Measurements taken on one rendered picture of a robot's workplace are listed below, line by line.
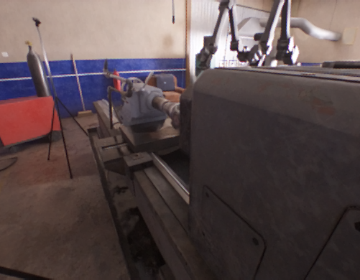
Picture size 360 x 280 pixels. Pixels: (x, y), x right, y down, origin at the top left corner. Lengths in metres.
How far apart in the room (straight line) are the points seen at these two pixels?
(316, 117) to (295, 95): 0.04
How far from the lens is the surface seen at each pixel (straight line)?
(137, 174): 0.91
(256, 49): 1.33
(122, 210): 1.36
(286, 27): 1.70
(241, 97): 0.27
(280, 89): 0.25
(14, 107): 3.65
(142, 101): 1.19
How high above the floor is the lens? 1.35
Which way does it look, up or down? 25 degrees down
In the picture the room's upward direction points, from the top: straight up
